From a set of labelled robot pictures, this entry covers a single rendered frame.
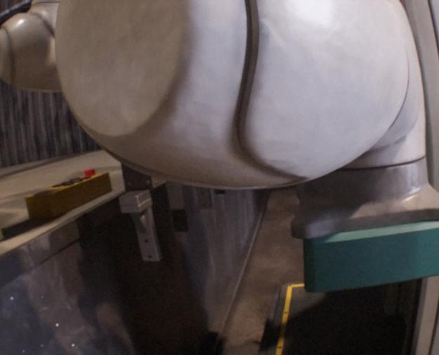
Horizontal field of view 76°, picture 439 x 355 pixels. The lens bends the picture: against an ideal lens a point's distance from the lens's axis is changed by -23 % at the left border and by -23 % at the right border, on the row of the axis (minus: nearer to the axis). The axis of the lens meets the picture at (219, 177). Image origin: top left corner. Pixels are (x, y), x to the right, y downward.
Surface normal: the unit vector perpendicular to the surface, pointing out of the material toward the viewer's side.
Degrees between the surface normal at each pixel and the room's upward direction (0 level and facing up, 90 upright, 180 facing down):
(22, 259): 90
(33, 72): 138
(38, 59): 119
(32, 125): 90
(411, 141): 94
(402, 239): 90
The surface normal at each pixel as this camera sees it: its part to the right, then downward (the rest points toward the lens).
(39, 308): 0.97, -0.10
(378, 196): -0.28, 0.18
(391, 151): -0.07, 0.19
